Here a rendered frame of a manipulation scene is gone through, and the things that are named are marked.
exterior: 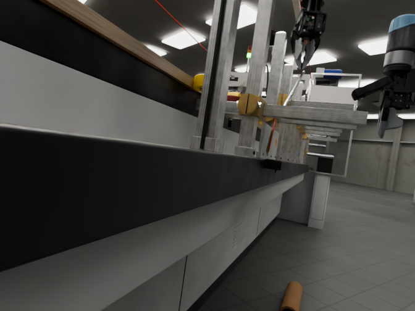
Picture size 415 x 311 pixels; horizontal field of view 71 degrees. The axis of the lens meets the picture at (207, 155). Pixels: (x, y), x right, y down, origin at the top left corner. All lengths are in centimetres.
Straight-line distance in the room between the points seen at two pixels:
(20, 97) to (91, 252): 25
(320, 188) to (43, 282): 335
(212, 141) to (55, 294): 30
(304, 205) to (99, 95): 329
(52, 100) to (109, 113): 13
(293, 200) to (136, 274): 335
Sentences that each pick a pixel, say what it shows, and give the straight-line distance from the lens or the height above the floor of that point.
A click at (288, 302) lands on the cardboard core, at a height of 8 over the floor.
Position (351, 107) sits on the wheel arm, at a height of 95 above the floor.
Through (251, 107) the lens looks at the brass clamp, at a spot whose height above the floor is 82.
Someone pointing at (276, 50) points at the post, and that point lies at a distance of 104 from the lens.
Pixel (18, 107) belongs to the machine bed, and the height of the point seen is 72.
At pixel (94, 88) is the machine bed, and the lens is 56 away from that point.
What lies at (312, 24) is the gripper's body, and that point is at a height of 111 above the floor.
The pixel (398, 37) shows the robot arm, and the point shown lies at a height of 111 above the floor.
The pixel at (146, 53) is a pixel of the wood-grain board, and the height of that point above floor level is 89.
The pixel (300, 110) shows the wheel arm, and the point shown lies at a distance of 76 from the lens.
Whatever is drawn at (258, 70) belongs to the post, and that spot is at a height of 92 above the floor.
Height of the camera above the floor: 70
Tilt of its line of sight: 1 degrees down
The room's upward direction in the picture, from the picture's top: 8 degrees clockwise
